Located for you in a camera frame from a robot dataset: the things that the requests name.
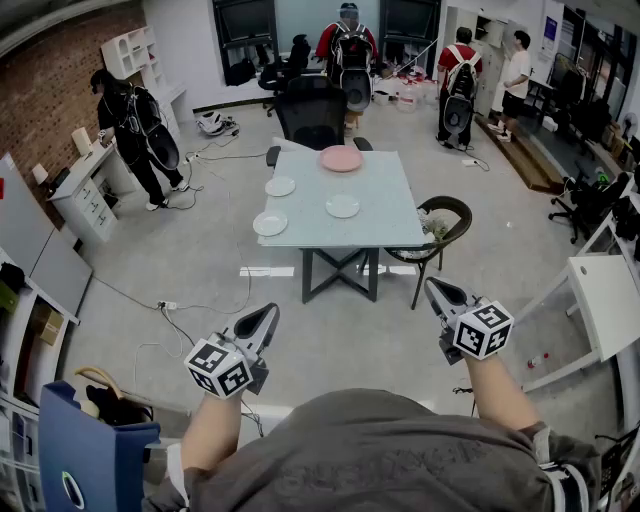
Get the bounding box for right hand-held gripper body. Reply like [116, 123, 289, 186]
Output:
[438, 294, 515, 365]

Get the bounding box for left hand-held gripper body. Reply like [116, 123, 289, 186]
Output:
[183, 328, 271, 400]

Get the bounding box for white plate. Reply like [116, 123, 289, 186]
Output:
[264, 175, 297, 198]
[325, 193, 361, 220]
[252, 210, 289, 238]

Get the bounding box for pink plate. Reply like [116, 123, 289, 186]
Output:
[319, 145, 365, 174]

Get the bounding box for person's left forearm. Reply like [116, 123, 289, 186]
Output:
[179, 387, 247, 474]

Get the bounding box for person's right forearm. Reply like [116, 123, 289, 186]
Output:
[462, 352, 546, 435]

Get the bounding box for floral seat cushion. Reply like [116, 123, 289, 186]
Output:
[417, 207, 451, 246]

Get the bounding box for dark wicker chair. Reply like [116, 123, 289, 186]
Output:
[383, 195, 474, 311]

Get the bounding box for black bag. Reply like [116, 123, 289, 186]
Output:
[84, 382, 155, 427]

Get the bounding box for glass top table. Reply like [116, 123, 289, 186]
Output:
[257, 148, 430, 249]

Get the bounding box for white table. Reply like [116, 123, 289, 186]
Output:
[514, 254, 640, 394]

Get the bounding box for wooden step platform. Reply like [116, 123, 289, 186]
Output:
[473, 113, 566, 195]

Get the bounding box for blue bag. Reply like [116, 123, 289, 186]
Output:
[38, 380, 162, 512]

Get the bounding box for person's grey t-shirt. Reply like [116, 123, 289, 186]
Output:
[142, 388, 604, 512]

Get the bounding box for black swivel office chair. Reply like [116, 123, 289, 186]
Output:
[548, 169, 632, 246]

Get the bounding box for cardboard box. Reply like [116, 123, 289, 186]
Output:
[31, 303, 66, 347]

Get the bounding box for rows of black devices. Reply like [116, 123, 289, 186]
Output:
[610, 195, 640, 241]

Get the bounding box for grey board panel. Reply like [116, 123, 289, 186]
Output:
[28, 228, 95, 317]

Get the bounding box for black white backpack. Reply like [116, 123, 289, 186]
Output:
[443, 47, 482, 135]
[329, 20, 375, 114]
[127, 85, 181, 171]

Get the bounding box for group of clear water jugs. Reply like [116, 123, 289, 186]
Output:
[374, 74, 441, 115]

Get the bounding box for white black helmet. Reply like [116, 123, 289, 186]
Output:
[195, 110, 240, 137]

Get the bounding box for white desk with drawers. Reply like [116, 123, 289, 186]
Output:
[47, 142, 144, 245]

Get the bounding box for white storage shelf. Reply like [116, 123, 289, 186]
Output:
[0, 244, 81, 512]

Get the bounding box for black mesh office chair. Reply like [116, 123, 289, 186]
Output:
[265, 74, 375, 169]

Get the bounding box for white cylindrical container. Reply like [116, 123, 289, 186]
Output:
[70, 126, 95, 157]

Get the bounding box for white lockers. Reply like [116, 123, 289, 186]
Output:
[444, 5, 524, 117]

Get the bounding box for black high-back office chair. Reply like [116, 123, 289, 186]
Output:
[257, 33, 312, 117]

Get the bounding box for black metal table frame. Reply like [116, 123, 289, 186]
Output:
[299, 245, 381, 305]

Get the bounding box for blue wall poster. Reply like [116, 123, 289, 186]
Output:
[542, 15, 560, 57]

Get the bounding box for white wall shelf unit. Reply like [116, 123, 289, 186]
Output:
[99, 25, 189, 134]

